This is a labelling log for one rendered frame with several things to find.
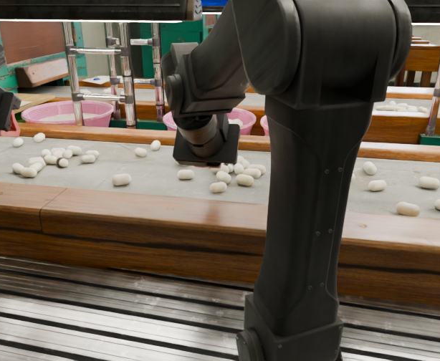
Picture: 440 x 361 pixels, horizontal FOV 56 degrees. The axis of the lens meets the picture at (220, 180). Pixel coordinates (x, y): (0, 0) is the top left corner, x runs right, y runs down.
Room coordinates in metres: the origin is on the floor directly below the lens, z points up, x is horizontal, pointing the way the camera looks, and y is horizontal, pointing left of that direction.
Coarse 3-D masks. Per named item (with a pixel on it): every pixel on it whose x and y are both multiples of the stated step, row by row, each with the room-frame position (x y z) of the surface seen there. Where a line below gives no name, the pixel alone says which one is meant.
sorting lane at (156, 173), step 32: (0, 160) 0.89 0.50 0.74; (96, 160) 0.89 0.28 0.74; (128, 160) 0.89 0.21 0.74; (160, 160) 0.89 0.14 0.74; (256, 160) 0.89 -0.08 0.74; (384, 160) 0.89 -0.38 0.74; (128, 192) 0.72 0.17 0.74; (160, 192) 0.72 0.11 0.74; (192, 192) 0.72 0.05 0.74; (224, 192) 0.72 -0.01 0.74; (256, 192) 0.72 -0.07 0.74; (352, 192) 0.72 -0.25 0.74; (384, 192) 0.72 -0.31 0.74; (416, 192) 0.72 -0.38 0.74
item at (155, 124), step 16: (112, 32) 1.35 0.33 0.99; (160, 32) 1.32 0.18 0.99; (112, 64) 1.34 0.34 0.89; (160, 64) 1.31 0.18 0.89; (112, 80) 1.34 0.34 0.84; (144, 80) 1.32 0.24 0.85; (160, 80) 1.31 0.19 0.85; (160, 96) 1.31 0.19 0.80; (160, 112) 1.31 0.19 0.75; (144, 128) 1.32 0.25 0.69; (160, 128) 1.31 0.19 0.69
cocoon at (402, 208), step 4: (400, 204) 0.63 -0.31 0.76; (404, 204) 0.63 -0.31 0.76; (408, 204) 0.63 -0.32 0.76; (412, 204) 0.63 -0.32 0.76; (396, 208) 0.63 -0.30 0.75; (400, 208) 0.63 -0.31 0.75; (404, 208) 0.62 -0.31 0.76; (408, 208) 0.62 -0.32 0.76; (412, 208) 0.62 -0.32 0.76; (416, 208) 0.62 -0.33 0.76; (400, 212) 0.63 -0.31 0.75; (404, 212) 0.62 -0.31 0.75; (408, 212) 0.62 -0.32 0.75; (412, 212) 0.62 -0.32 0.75; (416, 212) 0.61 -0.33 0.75
